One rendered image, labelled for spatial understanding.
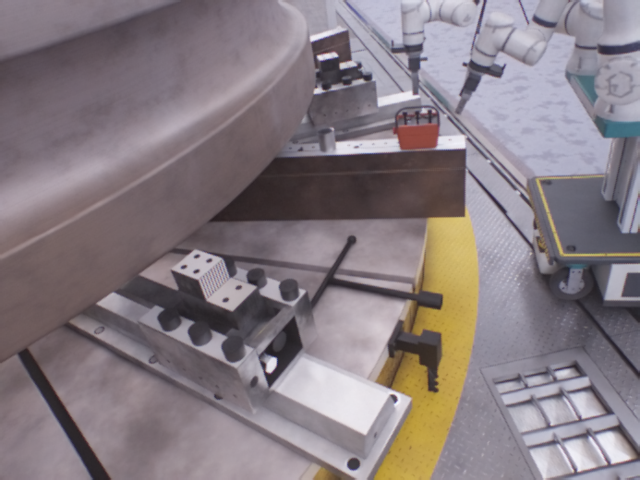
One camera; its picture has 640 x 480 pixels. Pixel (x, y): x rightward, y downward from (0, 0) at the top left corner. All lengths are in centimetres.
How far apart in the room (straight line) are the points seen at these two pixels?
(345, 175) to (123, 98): 116
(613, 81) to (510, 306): 115
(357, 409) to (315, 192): 127
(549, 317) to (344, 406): 123
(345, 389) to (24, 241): 97
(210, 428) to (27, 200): 91
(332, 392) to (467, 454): 63
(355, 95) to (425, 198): 109
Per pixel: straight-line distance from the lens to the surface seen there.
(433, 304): 200
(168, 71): 177
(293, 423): 168
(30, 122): 153
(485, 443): 203
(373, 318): 199
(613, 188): 266
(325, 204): 252
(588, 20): 240
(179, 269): 159
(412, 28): 209
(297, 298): 159
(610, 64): 177
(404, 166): 235
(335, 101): 326
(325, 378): 163
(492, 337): 234
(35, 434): 214
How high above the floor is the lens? 173
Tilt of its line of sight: 35 degrees down
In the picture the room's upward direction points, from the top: 10 degrees counter-clockwise
